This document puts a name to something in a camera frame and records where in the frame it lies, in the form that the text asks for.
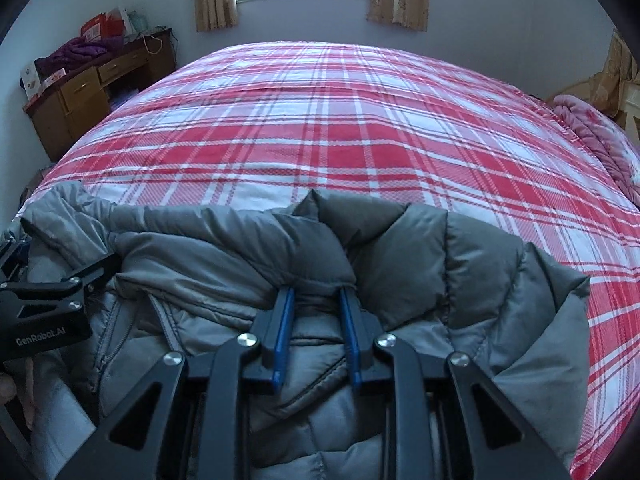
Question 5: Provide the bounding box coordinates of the purple garment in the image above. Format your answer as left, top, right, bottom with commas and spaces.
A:
34, 36, 123, 75

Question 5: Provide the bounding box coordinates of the red cardboard box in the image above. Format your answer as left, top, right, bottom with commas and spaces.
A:
80, 10, 123, 43

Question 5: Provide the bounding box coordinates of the bed with red plaid sheet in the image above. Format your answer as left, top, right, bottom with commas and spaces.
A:
20, 42, 640, 480

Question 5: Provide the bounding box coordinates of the pink quilt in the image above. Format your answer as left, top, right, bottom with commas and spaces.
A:
547, 94, 640, 206

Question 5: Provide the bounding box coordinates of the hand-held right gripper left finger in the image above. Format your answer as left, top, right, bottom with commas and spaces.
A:
92, 287, 297, 480

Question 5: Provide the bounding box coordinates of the brown wooden desk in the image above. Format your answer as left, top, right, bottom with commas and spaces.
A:
22, 27, 178, 163

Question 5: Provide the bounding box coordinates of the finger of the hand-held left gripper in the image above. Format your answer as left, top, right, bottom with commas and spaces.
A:
0, 252, 122, 308
0, 237, 32, 283

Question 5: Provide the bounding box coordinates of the wooden bed headboard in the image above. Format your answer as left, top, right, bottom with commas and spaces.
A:
612, 80, 640, 161

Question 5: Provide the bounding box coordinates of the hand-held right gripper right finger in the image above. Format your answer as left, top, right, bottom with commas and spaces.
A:
340, 285, 571, 480

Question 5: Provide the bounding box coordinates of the grey puffer jacket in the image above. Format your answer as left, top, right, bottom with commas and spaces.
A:
17, 180, 591, 480

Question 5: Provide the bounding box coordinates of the white cardboard box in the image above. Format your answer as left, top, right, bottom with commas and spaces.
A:
20, 62, 43, 98

